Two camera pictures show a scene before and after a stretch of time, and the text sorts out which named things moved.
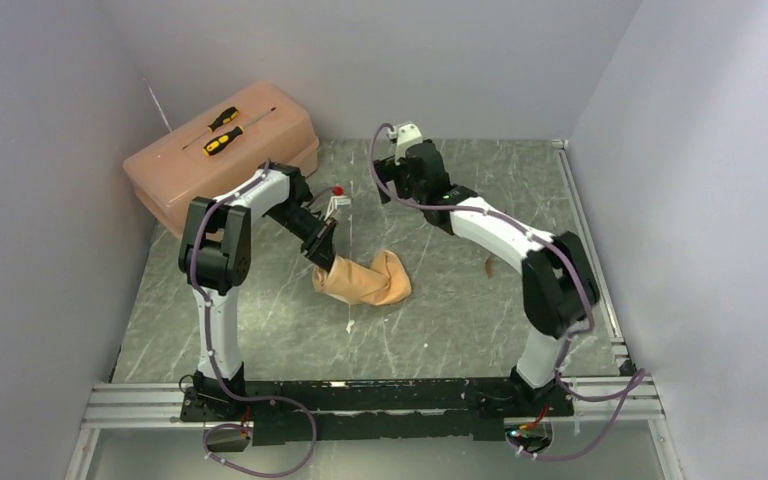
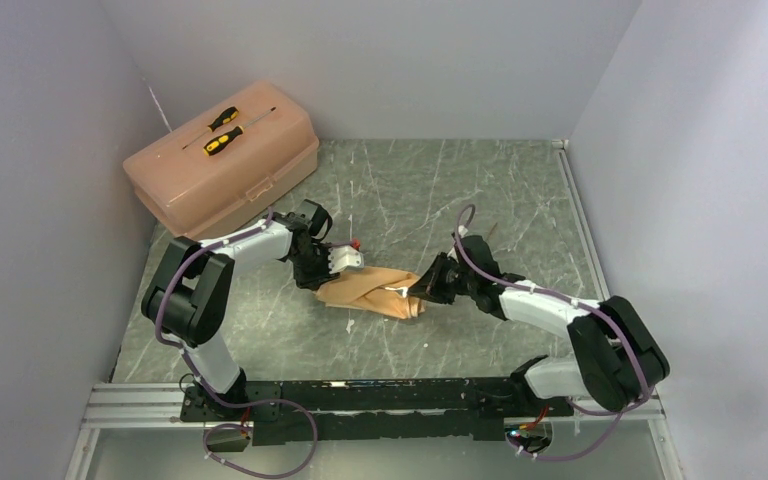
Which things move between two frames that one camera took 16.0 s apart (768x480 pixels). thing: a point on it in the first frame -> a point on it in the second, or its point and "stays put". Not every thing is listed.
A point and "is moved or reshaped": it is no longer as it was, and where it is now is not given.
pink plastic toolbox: x=218 y=148 stays put
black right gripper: x=390 y=171 -> x=429 y=285
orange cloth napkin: x=385 y=283 is moved or reshaped
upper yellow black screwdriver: x=229 y=114 stays put
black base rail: x=449 y=410 stays put
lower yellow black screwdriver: x=234 y=133 stays put
